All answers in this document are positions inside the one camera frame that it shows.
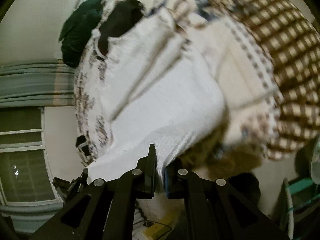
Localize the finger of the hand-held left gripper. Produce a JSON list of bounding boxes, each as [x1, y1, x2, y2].
[[75, 168, 89, 193]]

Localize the brown checked sheet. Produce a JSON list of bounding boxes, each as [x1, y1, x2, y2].
[[180, 0, 320, 162]]

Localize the teal rack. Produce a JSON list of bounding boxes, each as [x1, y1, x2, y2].
[[282, 137, 320, 230]]

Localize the folded black and grey clothes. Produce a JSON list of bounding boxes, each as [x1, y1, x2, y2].
[[76, 135, 92, 166]]

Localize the dark green blanket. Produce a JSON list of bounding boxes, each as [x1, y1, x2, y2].
[[59, 0, 104, 68]]

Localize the black garment with white band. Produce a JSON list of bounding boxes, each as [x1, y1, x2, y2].
[[97, 0, 145, 57]]

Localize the yellow box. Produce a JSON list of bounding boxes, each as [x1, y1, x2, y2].
[[144, 212, 175, 238]]

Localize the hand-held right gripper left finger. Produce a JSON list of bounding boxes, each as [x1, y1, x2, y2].
[[30, 144, 157, 240]]

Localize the floral bedspread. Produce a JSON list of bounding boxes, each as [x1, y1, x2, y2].
[[74, 0, 284, 165]]

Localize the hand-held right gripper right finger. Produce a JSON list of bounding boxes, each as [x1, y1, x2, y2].
[[164, 159, 290, 240]]

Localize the person's dark clothing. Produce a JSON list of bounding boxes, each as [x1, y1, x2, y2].
[[229, 172, 261, 205]]

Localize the white framed window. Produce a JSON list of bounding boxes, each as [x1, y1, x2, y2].
[[0, 106, 63, 205]]

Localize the black cable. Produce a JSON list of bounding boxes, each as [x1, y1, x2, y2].
[[135, 202, 173, 234]]

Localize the white knit sweater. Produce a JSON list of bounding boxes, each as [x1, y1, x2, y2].
[[86, 6, 227, 184]]

